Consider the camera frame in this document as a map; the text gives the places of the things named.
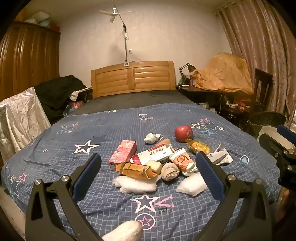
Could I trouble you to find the yellow wrapped snack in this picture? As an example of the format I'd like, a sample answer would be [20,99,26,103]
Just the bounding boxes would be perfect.
[186,139,212,154]

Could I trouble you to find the beige fuzzy sock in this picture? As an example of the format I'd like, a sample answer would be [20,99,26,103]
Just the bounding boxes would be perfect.
[161,162,180,181]

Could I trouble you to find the crumpled white tissue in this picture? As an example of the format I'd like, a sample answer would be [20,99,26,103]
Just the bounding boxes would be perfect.
[144,133,163,144]

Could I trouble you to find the dark woven bin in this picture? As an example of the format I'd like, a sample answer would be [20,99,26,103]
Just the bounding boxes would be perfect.
[248,112,287,138]

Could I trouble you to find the red apple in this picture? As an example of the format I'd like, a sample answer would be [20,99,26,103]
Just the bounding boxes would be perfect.
[174,126,193,142]

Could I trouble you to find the black clothing pile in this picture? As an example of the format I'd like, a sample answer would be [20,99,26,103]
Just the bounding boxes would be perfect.
[34,75,88,124]

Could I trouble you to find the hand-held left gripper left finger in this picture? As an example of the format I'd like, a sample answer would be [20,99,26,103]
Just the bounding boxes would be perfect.
[25,152,103,241]

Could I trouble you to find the small white bubble wrap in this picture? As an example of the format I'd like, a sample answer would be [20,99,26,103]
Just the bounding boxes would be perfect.
[175,172,208,197]

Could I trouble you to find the bags on wardrobe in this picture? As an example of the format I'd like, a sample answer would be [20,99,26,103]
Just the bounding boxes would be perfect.
[24,11,61,32]

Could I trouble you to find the orange cover cloth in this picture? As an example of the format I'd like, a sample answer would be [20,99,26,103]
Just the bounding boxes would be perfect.
[194,53,254,94]

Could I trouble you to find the white ceiling fan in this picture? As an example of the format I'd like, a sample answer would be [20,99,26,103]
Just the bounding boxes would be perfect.
[99,7,133,23]

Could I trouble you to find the torn white paper carton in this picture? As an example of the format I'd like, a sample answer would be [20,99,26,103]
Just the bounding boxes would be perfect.
[206,144,233,165]

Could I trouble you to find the dark grey bed sheet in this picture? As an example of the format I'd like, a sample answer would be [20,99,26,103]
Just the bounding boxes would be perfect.
[69,90,193,116]

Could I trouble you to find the dark wooden chair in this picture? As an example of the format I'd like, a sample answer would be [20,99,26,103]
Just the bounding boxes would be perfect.
[251,68,274,112]

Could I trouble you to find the blue star-print blanket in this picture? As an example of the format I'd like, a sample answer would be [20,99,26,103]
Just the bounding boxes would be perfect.
[1,103,284,241]

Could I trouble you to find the white wrapped object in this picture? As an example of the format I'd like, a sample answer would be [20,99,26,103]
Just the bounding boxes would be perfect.
[102,220,143,241]

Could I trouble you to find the paper cup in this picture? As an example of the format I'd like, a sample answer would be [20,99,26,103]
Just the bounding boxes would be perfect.
[169,148,199,176]

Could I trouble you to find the dark wooden desk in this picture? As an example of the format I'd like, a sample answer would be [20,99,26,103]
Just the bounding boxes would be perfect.
[178,85,255,131]

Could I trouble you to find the patterned brown curtain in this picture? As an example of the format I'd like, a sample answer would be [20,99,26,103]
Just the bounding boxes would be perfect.
[216,0,296,117]

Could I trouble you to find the yellow sponge block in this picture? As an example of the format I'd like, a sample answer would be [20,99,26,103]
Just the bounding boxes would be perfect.
[144,160,163,175]

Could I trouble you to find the pink carton box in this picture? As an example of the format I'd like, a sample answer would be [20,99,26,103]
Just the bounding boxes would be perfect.
[108,140,137,171]

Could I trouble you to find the black desk lamp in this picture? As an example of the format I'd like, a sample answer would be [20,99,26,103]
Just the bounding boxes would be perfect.
[178,62,196,85]

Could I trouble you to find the orange brown carton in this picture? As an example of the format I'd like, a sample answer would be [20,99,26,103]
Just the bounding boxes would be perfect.
[116,162,158,180]

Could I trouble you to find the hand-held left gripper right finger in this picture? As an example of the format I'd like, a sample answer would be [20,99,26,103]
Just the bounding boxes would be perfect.
[195,152,273,241]

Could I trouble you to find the wooden headboard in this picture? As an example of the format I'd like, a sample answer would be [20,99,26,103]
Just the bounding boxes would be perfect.
[91,61,176,99]

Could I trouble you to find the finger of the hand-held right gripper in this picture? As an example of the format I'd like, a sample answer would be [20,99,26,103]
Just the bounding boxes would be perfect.
[277,125,296,141]
[258,134,290,161]

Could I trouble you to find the brown wooden wardrobe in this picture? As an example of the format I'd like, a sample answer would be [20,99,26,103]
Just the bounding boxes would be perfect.
[0,22,62,102]

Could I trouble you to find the large white bubble wrap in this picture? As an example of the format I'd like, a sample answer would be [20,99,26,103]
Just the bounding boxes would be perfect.
[112,174,162,194]

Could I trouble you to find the white plastic bucket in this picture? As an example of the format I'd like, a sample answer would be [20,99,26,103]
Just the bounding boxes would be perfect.
[257,126,296,154]

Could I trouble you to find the white medicine box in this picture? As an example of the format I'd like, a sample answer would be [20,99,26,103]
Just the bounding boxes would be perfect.
[132,144,178,165]

